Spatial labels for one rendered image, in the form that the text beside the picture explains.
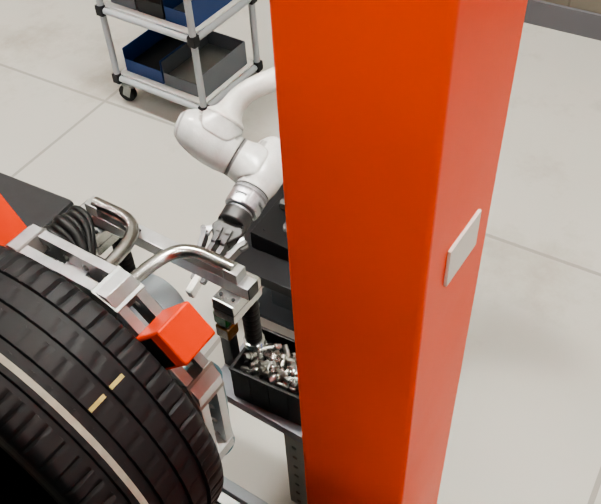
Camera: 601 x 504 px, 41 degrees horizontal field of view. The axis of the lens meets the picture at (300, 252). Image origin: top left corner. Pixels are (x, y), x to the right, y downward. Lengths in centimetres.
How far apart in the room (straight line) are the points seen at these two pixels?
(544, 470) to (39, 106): 257
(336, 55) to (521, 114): 289
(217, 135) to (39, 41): 242
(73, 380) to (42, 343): 7
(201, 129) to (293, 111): 121
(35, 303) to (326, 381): 47
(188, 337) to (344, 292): 45
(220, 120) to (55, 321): 85
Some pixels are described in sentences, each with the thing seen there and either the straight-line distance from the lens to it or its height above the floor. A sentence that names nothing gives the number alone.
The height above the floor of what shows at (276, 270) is 30.
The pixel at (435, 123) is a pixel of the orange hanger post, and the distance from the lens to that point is 63.
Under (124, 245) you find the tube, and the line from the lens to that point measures 150.
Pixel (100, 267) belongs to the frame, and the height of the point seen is 112.
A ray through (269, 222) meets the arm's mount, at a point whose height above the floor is 36.
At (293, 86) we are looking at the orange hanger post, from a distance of 68.
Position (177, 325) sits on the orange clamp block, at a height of 112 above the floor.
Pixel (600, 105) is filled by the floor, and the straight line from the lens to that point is 364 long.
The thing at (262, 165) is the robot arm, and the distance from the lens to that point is 190.
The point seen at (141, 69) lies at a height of 19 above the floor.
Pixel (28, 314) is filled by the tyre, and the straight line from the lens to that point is 122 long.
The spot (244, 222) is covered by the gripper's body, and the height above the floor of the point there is 76.
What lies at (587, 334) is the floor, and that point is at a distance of 271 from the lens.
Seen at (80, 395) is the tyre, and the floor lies 111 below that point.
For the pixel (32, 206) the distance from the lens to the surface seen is 270.
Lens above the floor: 205
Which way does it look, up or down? 46 degrees down
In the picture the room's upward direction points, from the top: 3 degrees counter-clockwise
